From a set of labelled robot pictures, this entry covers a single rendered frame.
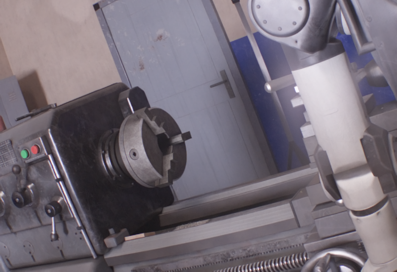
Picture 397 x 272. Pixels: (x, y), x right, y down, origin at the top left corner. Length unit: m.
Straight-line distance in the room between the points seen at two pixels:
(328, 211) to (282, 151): 3.78
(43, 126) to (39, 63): 4.35
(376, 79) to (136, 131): 0.77
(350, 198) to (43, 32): 5.47
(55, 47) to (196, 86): 1.58
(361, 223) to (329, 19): 0.32
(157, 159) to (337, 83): 1.19
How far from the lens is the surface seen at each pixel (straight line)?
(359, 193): 0.95
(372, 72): 1.73
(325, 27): 0.86
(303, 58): 0.89
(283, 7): 0.84
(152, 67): 5.52
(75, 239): 2.08
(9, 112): 5.72
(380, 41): 0.73
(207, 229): 1.84
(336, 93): 0.89
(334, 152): 0.91
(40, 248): 2.22
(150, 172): 1.99
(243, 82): 5.16
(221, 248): 1.84
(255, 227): 1.74
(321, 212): 1.48
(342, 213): 1.47
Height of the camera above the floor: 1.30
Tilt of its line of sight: 6 degrees down
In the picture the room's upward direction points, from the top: 22 degrees counter-clockwise
